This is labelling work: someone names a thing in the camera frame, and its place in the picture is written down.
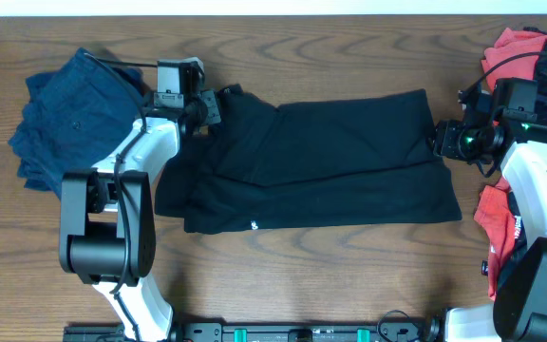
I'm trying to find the folded navy blue garment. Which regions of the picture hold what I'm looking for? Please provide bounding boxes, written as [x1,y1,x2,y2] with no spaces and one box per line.
[9,48,144,196]

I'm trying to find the black t-shirt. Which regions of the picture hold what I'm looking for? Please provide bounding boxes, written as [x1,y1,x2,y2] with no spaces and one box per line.
[155,85,462,235]

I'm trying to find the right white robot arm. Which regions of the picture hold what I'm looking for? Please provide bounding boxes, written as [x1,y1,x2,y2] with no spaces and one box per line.
[432,120,547,341]

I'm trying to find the red t-shirt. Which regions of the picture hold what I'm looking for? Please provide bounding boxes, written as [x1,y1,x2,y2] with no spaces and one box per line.
[473,27,547,300]

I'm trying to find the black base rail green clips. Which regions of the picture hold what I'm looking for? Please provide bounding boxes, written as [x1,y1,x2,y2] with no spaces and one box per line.
[62,311,445,342]

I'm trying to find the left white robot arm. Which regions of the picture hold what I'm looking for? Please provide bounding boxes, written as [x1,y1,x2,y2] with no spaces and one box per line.
[59,89,220,341]

